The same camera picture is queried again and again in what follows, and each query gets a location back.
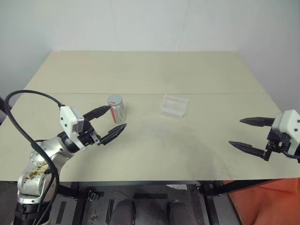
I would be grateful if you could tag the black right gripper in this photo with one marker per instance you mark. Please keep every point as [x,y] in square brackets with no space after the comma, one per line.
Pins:
[279,141]

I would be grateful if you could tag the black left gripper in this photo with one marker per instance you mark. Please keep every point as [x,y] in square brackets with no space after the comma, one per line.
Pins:
[89,138]

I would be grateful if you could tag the grey round container lid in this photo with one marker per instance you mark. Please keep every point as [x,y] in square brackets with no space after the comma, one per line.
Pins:
[114,99]

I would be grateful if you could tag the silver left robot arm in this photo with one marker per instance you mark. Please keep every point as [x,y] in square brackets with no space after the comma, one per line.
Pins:
[37,182]

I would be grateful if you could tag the clear plastic container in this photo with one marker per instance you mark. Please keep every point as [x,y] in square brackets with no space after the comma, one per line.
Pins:
[174,106]

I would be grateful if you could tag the orange cloth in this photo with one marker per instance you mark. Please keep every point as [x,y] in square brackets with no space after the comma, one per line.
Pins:
[269,204]

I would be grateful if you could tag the small silver metal clip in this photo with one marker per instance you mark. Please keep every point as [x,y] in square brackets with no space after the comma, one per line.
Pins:
[93,196]

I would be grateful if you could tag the dark rounded shape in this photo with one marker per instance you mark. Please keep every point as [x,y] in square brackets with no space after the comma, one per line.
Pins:
[178,213]
[123,208]

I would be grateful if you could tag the torn white sticker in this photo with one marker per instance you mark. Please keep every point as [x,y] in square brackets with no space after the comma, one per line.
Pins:
[177,186]

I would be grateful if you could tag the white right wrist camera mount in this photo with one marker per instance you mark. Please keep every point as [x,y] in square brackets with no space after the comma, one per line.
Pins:
[289,122]

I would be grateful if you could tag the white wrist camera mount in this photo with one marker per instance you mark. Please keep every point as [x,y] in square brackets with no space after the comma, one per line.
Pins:
[66,117]
[289,122]

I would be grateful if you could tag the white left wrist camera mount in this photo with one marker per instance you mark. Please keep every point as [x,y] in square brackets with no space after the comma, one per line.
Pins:
[66,117]

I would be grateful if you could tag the black metal table frame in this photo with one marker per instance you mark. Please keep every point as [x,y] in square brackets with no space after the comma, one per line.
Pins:
[212,206]

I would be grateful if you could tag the grey metal base plate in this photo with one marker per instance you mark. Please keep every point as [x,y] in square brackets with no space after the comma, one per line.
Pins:
[150,211]

